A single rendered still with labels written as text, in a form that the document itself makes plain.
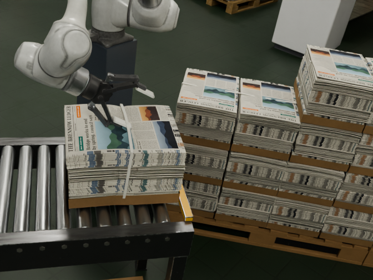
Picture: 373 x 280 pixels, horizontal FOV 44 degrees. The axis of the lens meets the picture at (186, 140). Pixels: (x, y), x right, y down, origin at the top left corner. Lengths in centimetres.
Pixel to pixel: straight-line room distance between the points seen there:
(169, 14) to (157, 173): 84
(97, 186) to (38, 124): 194
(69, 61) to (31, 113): 233
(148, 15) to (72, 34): 88
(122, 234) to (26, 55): 61
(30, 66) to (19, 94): 241
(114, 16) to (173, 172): 89
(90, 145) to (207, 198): 114
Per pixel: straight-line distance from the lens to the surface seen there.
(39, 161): 179
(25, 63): 139
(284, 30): 512
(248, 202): 249
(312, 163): 234
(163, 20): 210
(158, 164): 150
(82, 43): 123
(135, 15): 211
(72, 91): 143
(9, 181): 172
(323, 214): 257
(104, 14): 217
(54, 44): 124
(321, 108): 218
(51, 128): 338
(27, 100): 371
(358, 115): 223
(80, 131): 153
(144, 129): 157
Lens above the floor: 190
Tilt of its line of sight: 34 degrees down
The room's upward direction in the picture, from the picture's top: 10 degrees clockwise
